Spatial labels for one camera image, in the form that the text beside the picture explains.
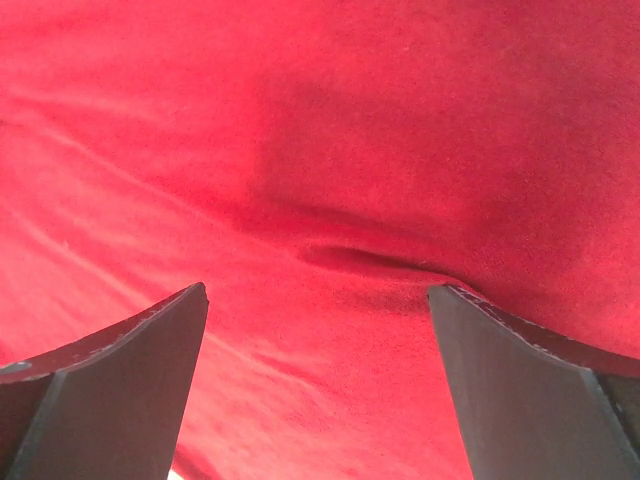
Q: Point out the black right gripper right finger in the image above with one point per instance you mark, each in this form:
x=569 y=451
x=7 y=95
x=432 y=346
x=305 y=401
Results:
x=531 y=403

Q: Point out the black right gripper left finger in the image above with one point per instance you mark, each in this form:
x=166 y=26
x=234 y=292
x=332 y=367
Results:
x=107 y=406

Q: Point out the red t-shirt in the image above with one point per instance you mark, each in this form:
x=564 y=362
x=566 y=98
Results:
x=318 y=165

